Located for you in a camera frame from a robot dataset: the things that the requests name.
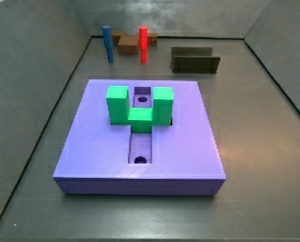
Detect red peg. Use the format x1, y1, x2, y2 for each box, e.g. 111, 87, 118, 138
138, 26, 149, 63

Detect purple base block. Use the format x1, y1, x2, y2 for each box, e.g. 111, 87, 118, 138
54, 79, 225, 195

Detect dark grey fixture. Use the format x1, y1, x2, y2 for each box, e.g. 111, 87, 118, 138
171, 47, 219, 74

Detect blue peg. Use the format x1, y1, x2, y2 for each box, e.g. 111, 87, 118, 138
102, 26, 112, 63

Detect green U-shaped block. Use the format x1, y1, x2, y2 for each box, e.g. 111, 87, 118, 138
106, 86, 173, 133

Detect brown T-shaped block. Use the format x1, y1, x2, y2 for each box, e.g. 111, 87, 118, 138
111, 31, 158, 55

